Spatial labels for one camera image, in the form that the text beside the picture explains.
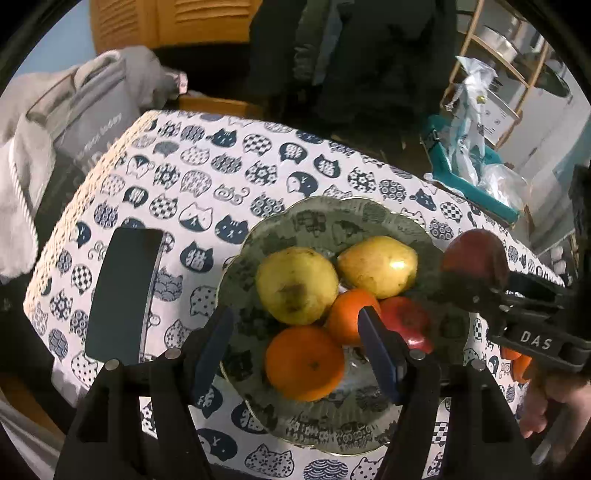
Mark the grey tote bag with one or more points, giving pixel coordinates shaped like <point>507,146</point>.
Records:
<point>92,134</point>

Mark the white blue plastic packaging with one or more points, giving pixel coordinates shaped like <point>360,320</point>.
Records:
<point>471,124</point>

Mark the wooden chair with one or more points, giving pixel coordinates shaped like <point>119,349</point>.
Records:
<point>221,105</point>

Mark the cat print tablecloth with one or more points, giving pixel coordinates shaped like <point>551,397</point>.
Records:
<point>194,157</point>

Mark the white cardboard box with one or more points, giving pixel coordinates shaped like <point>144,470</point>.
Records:
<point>501,115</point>

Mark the red apple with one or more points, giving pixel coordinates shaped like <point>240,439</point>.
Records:
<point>408,321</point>
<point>473,256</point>

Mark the scalloped glass plate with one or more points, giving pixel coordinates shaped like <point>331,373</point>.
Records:
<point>295,221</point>

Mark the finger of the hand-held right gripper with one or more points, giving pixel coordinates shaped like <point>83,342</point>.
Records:
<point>535,284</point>
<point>480,300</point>

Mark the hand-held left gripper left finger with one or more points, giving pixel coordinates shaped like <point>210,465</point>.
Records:
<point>213,353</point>

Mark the grey cloth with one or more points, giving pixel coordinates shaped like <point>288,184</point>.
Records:
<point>147,78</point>

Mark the clear plastic bag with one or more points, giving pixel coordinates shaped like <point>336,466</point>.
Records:
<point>505,184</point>

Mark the white towel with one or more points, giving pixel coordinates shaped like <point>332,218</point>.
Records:
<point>18,184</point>

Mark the black smartphone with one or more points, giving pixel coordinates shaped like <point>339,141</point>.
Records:
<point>124,295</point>

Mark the wooden shelf rack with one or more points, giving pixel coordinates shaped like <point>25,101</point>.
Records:
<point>531,60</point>

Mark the metal pot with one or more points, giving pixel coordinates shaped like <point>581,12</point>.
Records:
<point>496,44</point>

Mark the dark jacket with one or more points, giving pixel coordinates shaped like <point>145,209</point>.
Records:
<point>369,60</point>

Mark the wooden louvered cabinet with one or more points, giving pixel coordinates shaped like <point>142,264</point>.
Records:
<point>175,21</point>

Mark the teal box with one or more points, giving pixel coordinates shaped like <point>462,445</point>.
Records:
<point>448,166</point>

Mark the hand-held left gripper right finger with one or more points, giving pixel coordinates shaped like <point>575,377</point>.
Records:
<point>378,355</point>

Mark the person's right hand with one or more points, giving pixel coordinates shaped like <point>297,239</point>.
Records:
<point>540,406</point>

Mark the orange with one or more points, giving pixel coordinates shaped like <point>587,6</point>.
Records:
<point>346,318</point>
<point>522,369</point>
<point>302,364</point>

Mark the yellow pear with brown bruise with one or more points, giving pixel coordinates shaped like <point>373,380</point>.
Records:
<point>295,284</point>

